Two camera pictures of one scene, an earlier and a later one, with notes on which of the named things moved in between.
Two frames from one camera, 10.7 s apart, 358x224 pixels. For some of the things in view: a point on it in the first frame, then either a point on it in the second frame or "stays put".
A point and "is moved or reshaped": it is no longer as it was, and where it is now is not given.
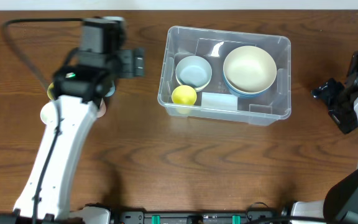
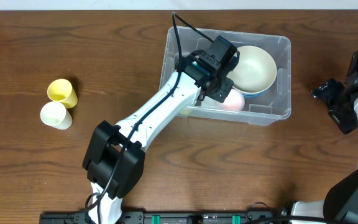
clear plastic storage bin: (217, 102) stays put
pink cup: (102, 109) → (235, 101)
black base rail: (201, 217) stays put
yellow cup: (184, 94) is moved or reshaped
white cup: (48, 114) stays put
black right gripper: (328, 93) stays put
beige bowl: (249, 70) stays put
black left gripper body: (134, 62) → (223, 88)
